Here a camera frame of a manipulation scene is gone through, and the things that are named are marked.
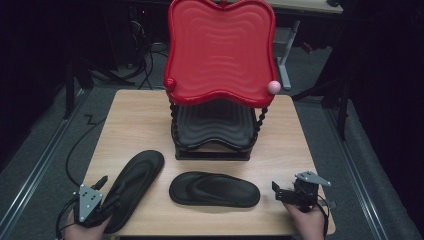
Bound light wooden desk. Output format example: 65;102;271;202
266;0;344;15

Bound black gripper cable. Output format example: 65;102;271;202
54;194;80;240
315;194;332;240

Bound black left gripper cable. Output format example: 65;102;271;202
54;194;80;240

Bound red and black shoe rack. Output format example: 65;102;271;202
162;0;282;162

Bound metal floor rail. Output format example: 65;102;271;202
0;89;88;232
323;105;389;240

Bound bundle of black cables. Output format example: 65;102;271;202
128;13;169;91

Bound grey metal desk leg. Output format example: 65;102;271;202
275;19;302;92

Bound long black cable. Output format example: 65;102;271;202
65;114;107;188

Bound black metal stand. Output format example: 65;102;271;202
62;54;96;120
292;74;352;142

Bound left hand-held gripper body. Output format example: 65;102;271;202
72;183;116;230

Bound person's right hand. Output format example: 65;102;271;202
283;201;326;240

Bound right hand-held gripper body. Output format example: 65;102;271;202
292;170;332;214

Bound person's left hand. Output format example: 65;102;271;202
63;209;112;240

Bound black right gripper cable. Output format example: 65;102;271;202
315;194;332;240

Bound black flip-flop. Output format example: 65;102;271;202
168;171;261;209
101;149;166;235

